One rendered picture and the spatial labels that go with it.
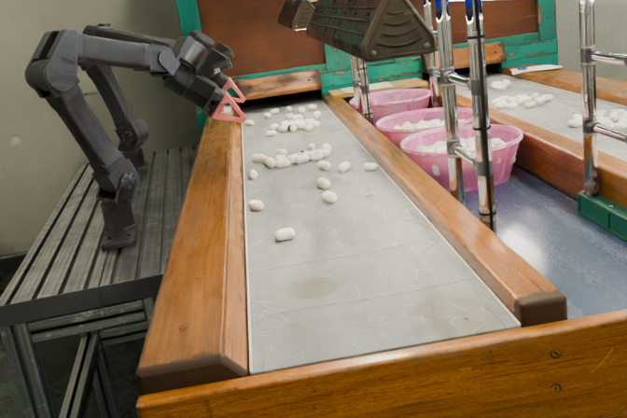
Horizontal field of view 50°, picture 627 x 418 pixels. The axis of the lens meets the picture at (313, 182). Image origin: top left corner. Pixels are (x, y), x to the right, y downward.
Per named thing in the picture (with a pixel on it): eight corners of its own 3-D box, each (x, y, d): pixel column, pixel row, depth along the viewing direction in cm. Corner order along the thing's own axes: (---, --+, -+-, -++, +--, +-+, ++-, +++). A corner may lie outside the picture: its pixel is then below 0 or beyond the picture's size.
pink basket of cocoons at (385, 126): (418, 172, 163) (414, 133, 161) (361, 156, 186) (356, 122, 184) (503, 148, 174) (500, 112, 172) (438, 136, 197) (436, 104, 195)
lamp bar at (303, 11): (292, 31, 165) (287, 0, 163) (277, 23, 224) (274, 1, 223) (325, 26, 165) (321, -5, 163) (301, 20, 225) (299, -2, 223)
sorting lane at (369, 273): (253, 390, 73) (249, 372, 72) (242, 118, 247) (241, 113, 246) (522, 341, 75) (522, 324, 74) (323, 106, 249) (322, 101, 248)
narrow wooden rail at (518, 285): (525, 392, 77) (520, 303, 74) (326, 124, 251) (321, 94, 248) (571, 383, 77) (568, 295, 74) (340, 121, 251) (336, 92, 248)
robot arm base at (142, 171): (144, 140, 215) (121, 144, 214) (141, 152, 196) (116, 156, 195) (148, 163, 217) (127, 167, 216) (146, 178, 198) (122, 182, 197)
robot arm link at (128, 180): (112, 168, 152) (90, 174, 148) (133, 170, 146) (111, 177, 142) (118, 194, 154) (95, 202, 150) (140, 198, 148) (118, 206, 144)
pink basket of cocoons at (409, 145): (421, 204, 140) (416, 160, 137) (393, 174, 165) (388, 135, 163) (546, 184, 142) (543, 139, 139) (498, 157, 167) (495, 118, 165)
